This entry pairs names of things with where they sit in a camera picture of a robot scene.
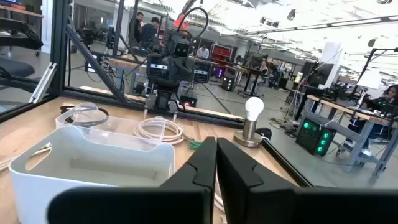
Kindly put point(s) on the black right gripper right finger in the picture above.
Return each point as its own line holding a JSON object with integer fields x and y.
{"x": 255, "y": 199}

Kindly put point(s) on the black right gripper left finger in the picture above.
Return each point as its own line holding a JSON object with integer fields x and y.
{"x": 186, "y": 199}

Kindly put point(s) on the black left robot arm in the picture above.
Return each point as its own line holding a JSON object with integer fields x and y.
{"x": 174, "y": 71}

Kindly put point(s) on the bulb lamp with metal base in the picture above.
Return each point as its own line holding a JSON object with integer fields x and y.
{"x": 248, "y": 127}

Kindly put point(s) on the computer tower with green lights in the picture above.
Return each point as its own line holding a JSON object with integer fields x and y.
{"x": 228, "y": 84}
{"x": 314, "y": 137}

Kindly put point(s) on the black box with red button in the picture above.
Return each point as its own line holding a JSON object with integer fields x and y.
{"x": 188, "y": 102}

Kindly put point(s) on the clear plastic bin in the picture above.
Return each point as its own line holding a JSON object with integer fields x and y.
{"x": 124, "y": 124}

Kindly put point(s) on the wooden workbench with grey legs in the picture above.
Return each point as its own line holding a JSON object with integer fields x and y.
{"x": 335, "y": 107}

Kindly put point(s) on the person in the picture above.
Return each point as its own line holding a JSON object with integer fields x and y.
{"x": 136, "y": 28}
{"x": 390, "y": 96}
{"x": 203, "y": 53}
{"x": 263, "y": 70}
{"x": 150, "y": 32}

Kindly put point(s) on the white opaque plastic bin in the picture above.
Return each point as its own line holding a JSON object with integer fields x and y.
{"x": 46, "y": 193}

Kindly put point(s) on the black monitor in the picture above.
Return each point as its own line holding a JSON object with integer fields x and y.
{"x": 320, "y": 74}

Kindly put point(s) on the red shelf rack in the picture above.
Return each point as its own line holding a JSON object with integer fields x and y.
{"x": 221, "y": 53}

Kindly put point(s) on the ceiling strip light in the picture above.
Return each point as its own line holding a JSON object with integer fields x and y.
{"x": 354, "y": 21}

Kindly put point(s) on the black office chair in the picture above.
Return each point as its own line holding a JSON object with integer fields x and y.
{"x": 15, "y": 68}

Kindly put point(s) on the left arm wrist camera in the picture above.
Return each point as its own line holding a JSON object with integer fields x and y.
{"x": 182, "y": 49}

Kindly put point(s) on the silver aluminium bracket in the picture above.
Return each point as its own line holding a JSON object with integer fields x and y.
{"x": 43, "y": 82}

